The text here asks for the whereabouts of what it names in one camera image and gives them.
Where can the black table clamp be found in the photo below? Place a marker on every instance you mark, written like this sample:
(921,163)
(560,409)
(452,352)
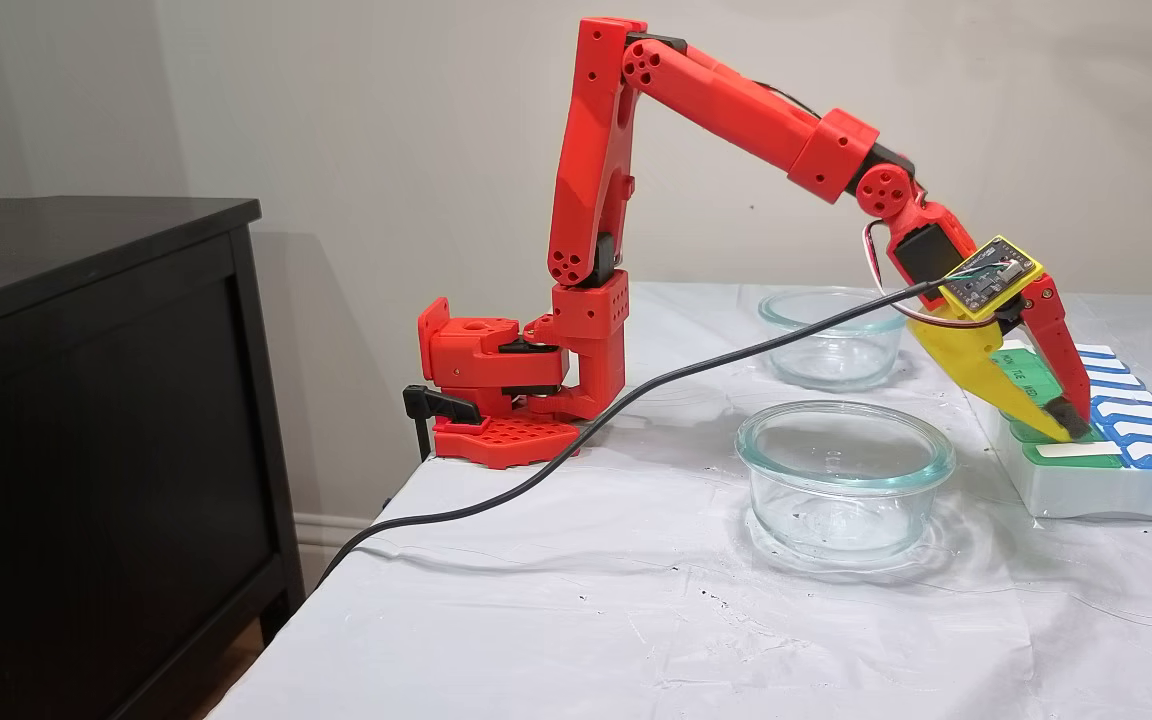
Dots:
(436,403)

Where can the clear glass bowl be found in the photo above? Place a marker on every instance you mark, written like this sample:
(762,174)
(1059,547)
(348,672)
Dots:
(896,510)

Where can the white table cover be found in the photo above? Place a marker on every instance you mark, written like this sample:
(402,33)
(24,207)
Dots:
(586,620)

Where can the black wooden cabinet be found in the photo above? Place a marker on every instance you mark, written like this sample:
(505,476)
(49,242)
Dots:
(86,450)

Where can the weekly pill organizer box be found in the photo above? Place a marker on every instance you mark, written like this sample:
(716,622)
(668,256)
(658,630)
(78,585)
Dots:
(1106,490)

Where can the camera board on yellow mount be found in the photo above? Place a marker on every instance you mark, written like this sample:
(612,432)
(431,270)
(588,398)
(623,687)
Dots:
(991,280)

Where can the glass bowl with embossed logo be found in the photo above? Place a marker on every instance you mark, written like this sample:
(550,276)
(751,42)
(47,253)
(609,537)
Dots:
(826,360)

